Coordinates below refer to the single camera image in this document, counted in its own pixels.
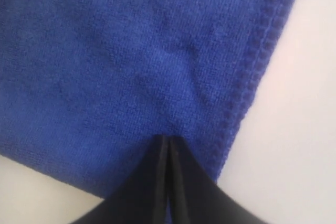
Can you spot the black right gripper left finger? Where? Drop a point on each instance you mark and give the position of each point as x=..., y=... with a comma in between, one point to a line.
x=142, y=198

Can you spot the blue towel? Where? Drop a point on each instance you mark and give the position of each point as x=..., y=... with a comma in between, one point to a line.
x=86, y=85

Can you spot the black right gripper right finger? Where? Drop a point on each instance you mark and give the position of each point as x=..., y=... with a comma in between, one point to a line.
x=193, y=196

